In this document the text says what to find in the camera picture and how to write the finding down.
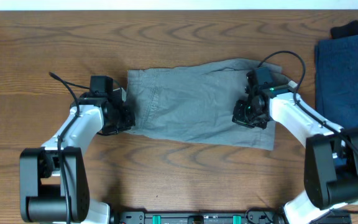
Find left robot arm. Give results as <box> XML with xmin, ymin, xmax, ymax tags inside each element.
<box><xmin>19</xmin><ymin>88</ymin><xmax>134</xmax><ymax>223</ymax></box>

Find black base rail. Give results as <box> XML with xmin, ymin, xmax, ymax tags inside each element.
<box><xmin>110</xmin><ymin>208</ymin><xmax>352</xmax><ymax>224</ymax></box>

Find black folded garment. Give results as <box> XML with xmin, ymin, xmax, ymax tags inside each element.
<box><xmin>330</xmin><ymin>20</ymin><xmax>358</xmax><ymax>39</ymax></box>

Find grey shorts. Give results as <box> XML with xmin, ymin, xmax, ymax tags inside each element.
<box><xmin>127</xmin><ymin>58</ymin><xmax>275</xmax><ymax>151</ymax></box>

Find dark blue folded garment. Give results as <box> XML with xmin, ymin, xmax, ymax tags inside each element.
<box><xmin>314</xmin><ymin>35</ymin><xmax>358</xmax><ymax>129</ymax></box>

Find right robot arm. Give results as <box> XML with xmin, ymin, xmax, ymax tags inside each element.
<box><xmin>232</xmin><ymin>85</ymin><xmax>358</xmax><ymax>223</ymax></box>

